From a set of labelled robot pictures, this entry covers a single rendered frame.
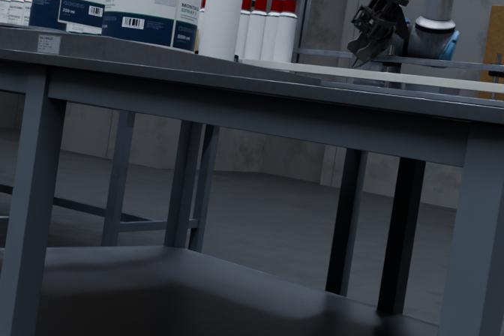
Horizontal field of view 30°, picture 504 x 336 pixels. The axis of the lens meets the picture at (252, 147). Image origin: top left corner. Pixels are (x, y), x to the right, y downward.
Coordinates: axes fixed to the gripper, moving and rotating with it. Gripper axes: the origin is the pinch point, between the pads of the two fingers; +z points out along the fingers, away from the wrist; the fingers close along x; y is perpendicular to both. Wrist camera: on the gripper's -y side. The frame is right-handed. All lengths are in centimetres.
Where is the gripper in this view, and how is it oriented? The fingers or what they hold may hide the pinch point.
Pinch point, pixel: (357, 63)
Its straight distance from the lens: 238.1
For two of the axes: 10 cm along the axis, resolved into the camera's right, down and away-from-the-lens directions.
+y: -6.6, -0.7, -7.4
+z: -4.9, 7.9, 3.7
